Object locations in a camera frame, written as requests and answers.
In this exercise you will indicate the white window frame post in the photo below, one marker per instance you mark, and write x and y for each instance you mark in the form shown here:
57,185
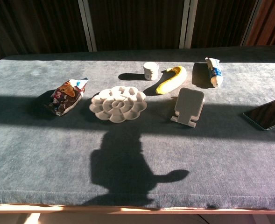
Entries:
250,23
187,23
87,25

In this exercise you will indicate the white flower paint palette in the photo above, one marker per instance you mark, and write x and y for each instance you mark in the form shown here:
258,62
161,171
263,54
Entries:
118,105

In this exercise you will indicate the yellow banana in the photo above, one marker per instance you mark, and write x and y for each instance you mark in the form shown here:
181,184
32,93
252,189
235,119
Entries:
172,81

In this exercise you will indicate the blue-grey table cloth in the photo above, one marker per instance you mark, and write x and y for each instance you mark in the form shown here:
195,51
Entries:
58,151

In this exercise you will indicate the crumpled brown snack bag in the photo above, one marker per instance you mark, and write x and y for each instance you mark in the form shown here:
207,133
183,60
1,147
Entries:
66,96

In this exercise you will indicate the black smartphone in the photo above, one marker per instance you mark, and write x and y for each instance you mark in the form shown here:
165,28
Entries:
266,114

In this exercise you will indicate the white blue toothpaste tube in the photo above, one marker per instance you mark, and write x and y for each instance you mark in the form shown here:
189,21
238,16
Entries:
215,72

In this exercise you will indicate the red-orange curtain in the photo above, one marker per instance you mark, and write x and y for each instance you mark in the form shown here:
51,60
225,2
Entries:
270,23

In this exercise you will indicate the small white jar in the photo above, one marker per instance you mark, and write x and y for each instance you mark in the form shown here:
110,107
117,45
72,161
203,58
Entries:
151,71

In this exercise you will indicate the dark brown curtain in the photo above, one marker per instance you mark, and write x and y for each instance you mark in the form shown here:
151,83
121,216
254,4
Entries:
137,23
217,23
34,25

